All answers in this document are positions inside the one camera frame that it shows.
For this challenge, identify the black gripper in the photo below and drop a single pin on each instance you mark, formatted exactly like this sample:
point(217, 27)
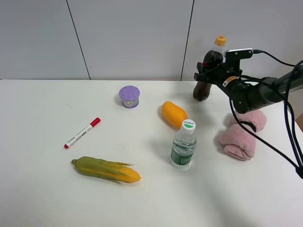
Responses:
point(221, 75)

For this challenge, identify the red white marker pen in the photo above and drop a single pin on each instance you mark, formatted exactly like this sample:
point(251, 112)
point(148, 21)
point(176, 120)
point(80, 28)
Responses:
point(80, 134)

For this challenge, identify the orange toy mango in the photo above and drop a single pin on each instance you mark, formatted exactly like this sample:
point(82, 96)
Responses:
point(173, 114)

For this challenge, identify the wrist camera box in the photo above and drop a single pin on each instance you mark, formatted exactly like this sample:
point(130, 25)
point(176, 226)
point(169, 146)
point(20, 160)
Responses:
point(233, 57)

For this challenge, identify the purple lidded round jar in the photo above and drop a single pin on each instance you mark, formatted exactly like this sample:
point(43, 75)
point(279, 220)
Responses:
point(129, 96)

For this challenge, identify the pink rolled towel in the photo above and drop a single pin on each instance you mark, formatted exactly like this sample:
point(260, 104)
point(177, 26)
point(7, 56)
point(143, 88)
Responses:
point(237, 142)

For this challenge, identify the cola bottle yellow cap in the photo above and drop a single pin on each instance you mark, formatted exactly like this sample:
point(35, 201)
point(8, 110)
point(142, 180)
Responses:
point(212, 59)

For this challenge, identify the toy corn cob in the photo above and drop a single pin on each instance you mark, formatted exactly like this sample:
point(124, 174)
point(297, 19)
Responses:
point(117, 172)

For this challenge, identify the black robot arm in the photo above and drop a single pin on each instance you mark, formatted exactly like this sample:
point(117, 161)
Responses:
point(247, 97)

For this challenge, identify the clear water bottle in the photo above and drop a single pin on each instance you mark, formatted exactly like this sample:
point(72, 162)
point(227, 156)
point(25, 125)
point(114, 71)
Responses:
point(183, 146)

